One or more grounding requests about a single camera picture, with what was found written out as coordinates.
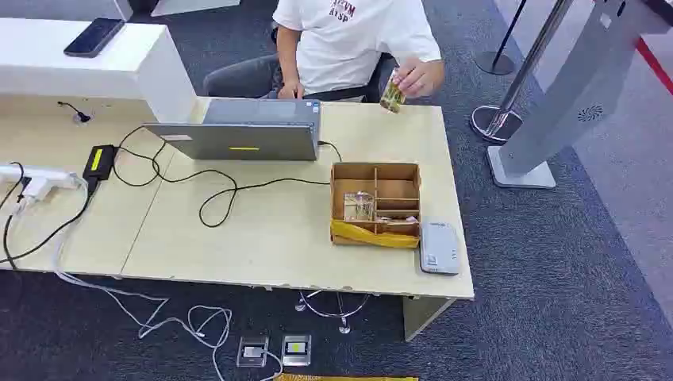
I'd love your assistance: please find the person's left hand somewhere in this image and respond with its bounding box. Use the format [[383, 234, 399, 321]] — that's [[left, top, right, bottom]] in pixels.
[[392, 57, 446, 99]]

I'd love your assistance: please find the person's right hand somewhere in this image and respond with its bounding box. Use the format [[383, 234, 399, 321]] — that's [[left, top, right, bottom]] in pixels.
[[277, 80, 306, 101]]

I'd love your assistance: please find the green printed card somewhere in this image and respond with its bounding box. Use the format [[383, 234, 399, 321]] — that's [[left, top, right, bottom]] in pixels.
[[379, 68, 407, 115]]

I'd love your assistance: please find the black office chair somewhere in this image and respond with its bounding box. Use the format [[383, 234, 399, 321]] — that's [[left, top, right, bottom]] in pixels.
[[267, 23, 399, 105]]

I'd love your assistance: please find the person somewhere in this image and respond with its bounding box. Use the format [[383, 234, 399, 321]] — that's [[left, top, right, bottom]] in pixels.
[[202, 0, 443, 103]]

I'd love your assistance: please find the grey laptop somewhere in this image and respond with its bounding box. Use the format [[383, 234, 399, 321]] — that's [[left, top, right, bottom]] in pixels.
[[143, 98, 322, 162]]

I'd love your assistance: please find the wooden card box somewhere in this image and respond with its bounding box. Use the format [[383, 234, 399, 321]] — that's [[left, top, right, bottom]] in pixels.
[[329, 161, 423, 250]]

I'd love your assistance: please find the white cabinet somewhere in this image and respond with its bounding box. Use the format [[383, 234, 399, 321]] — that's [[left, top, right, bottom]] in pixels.
[[151, 0, 242, 17]]

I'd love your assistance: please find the pale wooden desk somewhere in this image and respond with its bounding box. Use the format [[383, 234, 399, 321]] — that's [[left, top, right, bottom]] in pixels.
[[0, 95, 475, 343]]

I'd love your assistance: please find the grey kiosk stand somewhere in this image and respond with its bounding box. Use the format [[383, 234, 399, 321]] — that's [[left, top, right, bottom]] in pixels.
[[486, 0, 673, 191]]

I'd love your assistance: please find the white counter block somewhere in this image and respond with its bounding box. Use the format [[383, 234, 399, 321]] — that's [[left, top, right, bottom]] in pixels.
[[0, 17, 198, 125]]

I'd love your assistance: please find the grey card reader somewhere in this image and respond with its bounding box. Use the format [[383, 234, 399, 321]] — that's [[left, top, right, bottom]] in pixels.
[[418, 216, 462, 276]]

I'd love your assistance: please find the black power adapter yellow label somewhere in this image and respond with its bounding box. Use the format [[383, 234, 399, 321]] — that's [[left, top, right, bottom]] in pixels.
[[82, 144, 117, 183]]

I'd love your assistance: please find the black smartphone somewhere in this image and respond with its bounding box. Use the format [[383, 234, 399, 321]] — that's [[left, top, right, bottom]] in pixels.
[[63, 17, 126, 59]]

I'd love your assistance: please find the chrome chair base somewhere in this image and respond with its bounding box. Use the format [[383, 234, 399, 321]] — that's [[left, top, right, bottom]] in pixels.
[[294, 290, 371, 336]]

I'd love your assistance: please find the silver floor socket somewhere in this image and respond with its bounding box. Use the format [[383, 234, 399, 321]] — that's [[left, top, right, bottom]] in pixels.
[[280, 333, 313, 368], [236, 335, 270, 369]]

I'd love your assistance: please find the white power strip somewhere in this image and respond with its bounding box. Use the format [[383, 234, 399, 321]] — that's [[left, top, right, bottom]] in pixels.
[[0, 164, 87, 203]]

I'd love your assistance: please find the white plug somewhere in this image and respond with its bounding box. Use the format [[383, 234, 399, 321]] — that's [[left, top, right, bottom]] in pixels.
[[15, 179, 51, 214]]

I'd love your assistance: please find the black stanchion post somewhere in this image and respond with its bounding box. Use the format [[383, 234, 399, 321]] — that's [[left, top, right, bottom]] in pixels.
[[473, 0, 529, 77]]

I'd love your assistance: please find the chrome stanchion post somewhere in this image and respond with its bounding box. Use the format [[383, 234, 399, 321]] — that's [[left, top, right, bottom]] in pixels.
[[469, 0, 575, 145]]

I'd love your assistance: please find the black laptop charger cable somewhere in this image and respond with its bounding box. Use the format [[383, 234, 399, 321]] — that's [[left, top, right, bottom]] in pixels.
[[111, 125, 343, 229]]

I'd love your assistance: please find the short black cable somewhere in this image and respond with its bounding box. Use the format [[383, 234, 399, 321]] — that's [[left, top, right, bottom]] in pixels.
[[56, 101, 91, 123]]

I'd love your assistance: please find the white cable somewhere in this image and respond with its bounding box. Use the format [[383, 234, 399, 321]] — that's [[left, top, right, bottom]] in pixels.
[[51, 175, 285, 381]]

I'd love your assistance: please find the black mains cable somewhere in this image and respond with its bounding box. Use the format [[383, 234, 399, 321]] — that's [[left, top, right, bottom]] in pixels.
[[0, 179, 99, 266]]

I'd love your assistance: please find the thin black cable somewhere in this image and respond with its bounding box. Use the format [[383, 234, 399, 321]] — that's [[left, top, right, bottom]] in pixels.
[[0, 161, 27, 211], [2, 210, 22, 271]]

